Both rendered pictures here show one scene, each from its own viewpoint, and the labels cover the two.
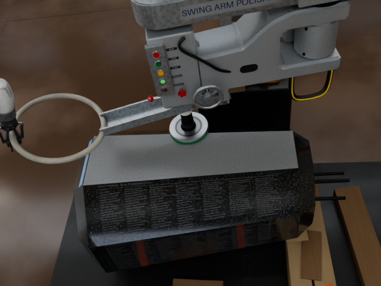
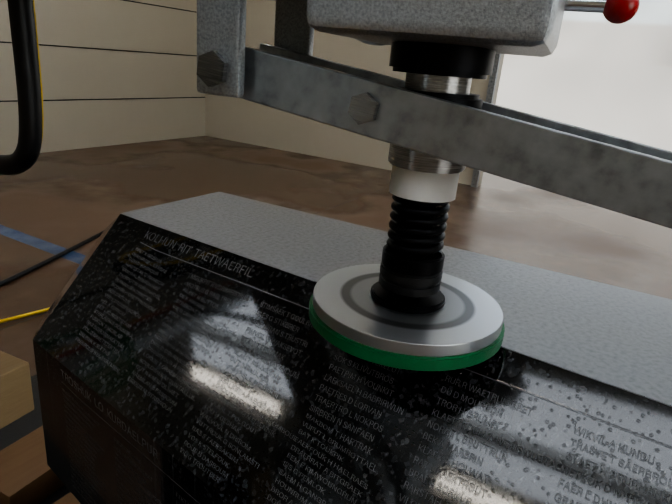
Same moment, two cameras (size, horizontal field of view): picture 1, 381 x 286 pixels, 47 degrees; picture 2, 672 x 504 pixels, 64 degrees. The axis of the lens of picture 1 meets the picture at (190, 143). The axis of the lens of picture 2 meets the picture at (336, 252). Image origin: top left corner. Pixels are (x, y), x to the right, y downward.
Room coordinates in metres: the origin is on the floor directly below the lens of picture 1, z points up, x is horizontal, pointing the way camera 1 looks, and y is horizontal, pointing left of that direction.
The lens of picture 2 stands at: (2.15, 0.09, 1.10)
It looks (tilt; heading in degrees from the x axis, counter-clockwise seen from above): 20 degrees down; 199
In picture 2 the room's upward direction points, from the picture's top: 5 degrees clockwise
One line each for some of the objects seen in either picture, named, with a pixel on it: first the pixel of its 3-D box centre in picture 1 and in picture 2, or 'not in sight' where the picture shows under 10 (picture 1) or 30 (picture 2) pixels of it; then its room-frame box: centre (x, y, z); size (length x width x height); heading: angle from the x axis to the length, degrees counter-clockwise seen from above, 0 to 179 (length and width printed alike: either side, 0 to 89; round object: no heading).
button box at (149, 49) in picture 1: (160, 70); not in sight; (1.48, 0.07, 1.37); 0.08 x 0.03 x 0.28; 88
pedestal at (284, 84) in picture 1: (244, 98); not in sight; (2.18, -0.44, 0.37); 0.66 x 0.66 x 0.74; 78
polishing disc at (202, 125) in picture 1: (188, 126); (406, 302); (1.60, -0.01, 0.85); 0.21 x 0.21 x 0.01
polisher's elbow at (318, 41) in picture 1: (316, 30); not in sight; (1.57, -0.67, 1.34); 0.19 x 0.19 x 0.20
